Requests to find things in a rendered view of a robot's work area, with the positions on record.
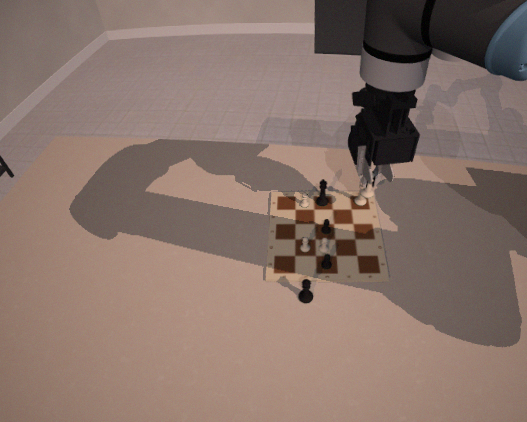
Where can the white king chess piece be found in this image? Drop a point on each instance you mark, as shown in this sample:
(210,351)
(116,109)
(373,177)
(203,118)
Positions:
(359,200)

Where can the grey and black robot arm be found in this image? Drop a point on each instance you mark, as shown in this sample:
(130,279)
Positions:
(399,36)

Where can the brown and cream chessboard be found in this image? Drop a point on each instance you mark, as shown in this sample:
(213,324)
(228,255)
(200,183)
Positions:
(355,242)

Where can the white pawn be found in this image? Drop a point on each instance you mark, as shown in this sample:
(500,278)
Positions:
(324,247)
(304,203)
(305,247)

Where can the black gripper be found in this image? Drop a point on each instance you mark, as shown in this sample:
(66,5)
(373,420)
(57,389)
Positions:
(393,144)

